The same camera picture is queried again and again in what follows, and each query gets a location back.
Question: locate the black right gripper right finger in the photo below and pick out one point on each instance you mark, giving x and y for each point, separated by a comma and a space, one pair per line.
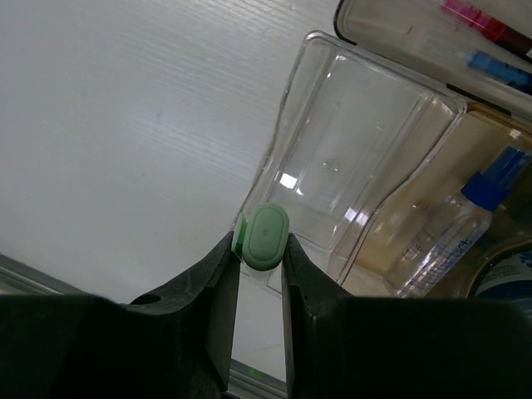
341, 346

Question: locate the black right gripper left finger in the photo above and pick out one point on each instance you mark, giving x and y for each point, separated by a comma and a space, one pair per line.
124, 341

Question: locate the green translucent highlighter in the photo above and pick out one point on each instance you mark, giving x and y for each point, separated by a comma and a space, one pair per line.
260, 239

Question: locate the clear blue cap glue bottle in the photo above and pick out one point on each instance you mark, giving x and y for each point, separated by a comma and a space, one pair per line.
454, 226

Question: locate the blue gel pen refill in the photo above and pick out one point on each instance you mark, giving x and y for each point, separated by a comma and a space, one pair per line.
510, 75

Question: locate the red gel pen refill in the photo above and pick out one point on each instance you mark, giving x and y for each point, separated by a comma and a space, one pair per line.
489, 27

